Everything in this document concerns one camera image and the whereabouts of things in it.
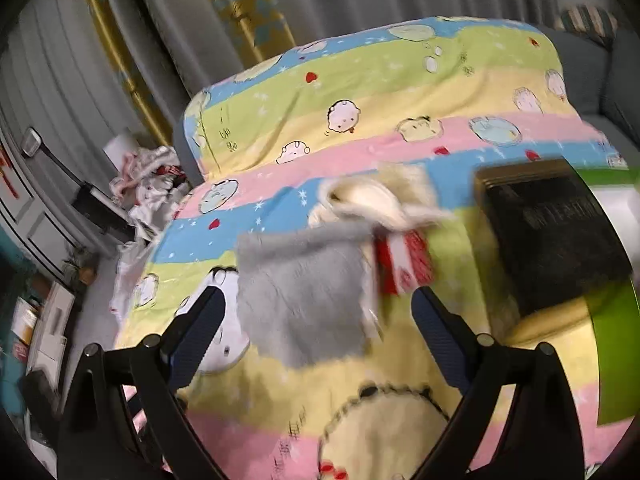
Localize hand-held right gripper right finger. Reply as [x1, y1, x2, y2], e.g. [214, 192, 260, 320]
[411, 285, 586, 480]

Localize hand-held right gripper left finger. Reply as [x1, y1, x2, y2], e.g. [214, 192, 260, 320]
[56, 282, 226, 480]

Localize red white cloth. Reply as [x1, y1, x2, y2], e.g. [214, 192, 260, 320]
[372, 230, 437, 297]

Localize grey quilted cloth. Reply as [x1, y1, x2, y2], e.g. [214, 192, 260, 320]
[235, 222, 385, 369]

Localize cream knitted cloth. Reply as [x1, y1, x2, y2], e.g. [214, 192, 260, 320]
[307, 162, 457, 242]

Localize green storage box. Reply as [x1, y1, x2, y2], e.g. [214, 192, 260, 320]
[500, 160, 640, 427]

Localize black flat box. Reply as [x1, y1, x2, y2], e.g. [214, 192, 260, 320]
[472, 159, 634, 319]

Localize white cardboard boxes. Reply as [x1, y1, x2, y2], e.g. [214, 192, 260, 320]
[10, 280, 77, 383]

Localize pile of clothes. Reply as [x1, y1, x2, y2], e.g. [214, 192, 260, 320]
[110, 145, 194, 241]

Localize black floor stand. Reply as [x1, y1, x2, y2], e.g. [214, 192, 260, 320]
[22, 127, 137, 242]

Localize cartoon printed bedsheet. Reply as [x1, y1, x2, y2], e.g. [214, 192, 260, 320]
[112, 16, 640, 480]

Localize striped cushion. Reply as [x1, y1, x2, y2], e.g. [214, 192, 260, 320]
[556, 5, 622, 37]

